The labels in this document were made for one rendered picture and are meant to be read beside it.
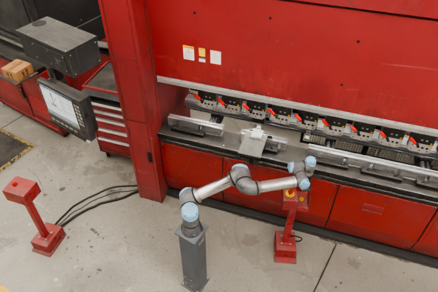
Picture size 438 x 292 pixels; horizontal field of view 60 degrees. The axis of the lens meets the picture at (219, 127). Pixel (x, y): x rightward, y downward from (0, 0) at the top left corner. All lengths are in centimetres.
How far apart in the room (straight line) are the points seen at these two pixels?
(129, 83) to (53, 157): 196
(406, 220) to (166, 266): 203
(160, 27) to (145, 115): 73
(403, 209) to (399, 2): 165
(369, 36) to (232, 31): 88
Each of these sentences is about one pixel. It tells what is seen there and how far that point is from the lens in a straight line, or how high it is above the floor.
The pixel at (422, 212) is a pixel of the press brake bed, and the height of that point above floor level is 67.
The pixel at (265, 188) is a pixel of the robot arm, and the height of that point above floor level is 115.
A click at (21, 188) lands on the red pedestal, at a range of 335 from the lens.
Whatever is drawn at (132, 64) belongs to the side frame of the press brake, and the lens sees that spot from 289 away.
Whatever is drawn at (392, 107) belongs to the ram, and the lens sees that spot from 283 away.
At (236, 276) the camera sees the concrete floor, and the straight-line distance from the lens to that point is 350.
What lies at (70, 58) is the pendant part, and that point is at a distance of 250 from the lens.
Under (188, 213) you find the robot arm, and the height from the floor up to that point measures 100.
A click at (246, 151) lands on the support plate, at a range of 299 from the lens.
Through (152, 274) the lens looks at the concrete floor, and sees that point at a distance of 355.
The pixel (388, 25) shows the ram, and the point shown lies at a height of 208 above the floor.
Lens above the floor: 311
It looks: 41 degrees down
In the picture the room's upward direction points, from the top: straight up
